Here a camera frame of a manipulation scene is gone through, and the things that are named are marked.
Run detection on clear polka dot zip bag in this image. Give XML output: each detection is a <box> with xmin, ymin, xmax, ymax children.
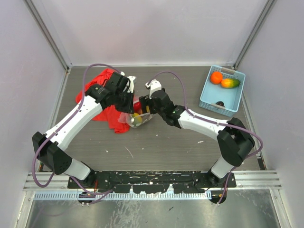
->
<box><xmin>118</xmin><ymin>96</ymin><xmax>152</xmax><ymax>128</ymax></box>

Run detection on orange fruit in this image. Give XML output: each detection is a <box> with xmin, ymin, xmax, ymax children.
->
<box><xmin>209</xmin><ymin>72</ymin><xmax>223</xmax><ymax>85</ymax></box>

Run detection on orange green mango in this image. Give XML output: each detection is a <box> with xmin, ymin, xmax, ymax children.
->
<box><xmin>221</xmin><ymin>78</ymin><xmax>240</xmax><ymax>88</ymax></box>

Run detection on red pepper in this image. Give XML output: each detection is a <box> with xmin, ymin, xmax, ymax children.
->
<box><xmin>133</xmin><ymin>101</ymin><xmax>141</xmax><ymax>112</ymax></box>

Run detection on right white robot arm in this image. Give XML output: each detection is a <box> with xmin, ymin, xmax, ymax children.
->
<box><xmin>139</xmin><ymin>89</ymin><xmax>255</xmax><ymax>187</ymax></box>

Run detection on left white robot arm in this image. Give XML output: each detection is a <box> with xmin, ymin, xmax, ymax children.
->
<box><xmin>32</xmin><ymin>72</ymin><xmax>136</xmax><ymax>188</ymax></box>

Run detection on red cloth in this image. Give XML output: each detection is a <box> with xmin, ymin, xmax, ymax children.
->
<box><xmin>85</xmin><ymin>68</ymin><xmax>130</xmax><ymax>133</ymax></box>

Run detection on dark plum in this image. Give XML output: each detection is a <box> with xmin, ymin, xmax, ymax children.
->
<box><xmin>216</xmin><ymin>101</ymin><xmax>225</xmax><ymax>107</ymax></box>

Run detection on light blue plastic basket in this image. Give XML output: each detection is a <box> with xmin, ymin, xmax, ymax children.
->
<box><xmin>199</xmin><ymin>65</ymin><xmax>246</xmax><ymax>117</ymax></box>

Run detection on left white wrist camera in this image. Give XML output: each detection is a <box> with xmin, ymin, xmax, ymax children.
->
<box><xmin>120</xmin><ymin>71</ymin><xmax>137</xmax><ymax>94</ymax></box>

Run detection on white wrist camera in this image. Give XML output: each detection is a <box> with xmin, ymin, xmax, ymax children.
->
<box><xmin>145</xmin><ymin>79</ymin><xmax>162</xmax><ymax>99</ymax></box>
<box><xmin>120</xmin><ymin>71</ymin><xmax>137</xmax><ymax>94</ymax></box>

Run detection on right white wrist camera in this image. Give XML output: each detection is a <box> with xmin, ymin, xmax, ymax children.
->
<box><xmin>145</xmin><ymin>79</ymin><xmax>162</xmax><ymax>99</ymax></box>

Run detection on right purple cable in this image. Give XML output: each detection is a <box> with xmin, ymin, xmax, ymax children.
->
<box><xmin>148</xmin><ymin>71</ymin><xmax>264</xmax><ymax>205</ymax></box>

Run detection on purple cable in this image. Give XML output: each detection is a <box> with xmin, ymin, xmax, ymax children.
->
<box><xmin>32</xmin><ymin>63</ymin><xmax>124</xmax><ymax>205</ymax></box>
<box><xmin>148</xmin><ymin>71</ymin><xmax>264</xmax><ymax>205</ymax></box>

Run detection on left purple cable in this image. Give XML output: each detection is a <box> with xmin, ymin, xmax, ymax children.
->
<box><xmin>32</xmin><ymin>63</ymin><xmax>124</xmax><ymax>205</ymax></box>

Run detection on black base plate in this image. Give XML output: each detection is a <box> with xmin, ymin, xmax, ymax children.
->
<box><xmin>79</xmin><ymin>171</ymin><xmax>237</xmax><ymax>194</ymax></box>

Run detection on grey slotted cable duct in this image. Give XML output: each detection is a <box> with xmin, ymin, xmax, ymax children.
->
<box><xmin>33</xmin><ymin>191</ymin><xmax>212</xmax><ymax>201</ymax></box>

